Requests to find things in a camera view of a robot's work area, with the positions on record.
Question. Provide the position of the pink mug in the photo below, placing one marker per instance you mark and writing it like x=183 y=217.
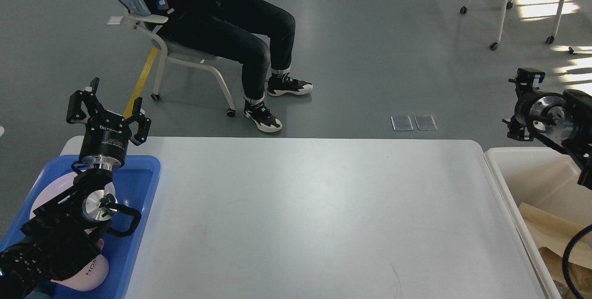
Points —
x=90 y=277

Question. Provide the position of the person leg with shoe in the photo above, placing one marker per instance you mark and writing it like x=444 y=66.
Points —
x=254 y=33

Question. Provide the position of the brown paper bag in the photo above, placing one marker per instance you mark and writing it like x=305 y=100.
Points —
x=551 y=235

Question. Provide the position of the pink plastic plate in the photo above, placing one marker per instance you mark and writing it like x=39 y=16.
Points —
x=51 y=192

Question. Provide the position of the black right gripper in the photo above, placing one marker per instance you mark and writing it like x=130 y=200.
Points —
x=537 y=113

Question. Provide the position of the white chair leg left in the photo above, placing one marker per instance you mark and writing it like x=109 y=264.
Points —
x=170 y=52

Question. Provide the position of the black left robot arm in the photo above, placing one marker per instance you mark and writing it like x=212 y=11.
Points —
x=63 y=235

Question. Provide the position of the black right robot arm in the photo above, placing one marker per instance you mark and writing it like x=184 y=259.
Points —
x=577 y=145

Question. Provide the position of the small grey metal plate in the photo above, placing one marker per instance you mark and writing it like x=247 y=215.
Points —
x=402 y=123

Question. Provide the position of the white plastic bin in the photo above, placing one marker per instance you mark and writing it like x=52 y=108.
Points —
x=542 y=178

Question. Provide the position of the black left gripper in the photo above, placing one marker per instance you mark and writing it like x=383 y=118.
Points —
x=106 y=140

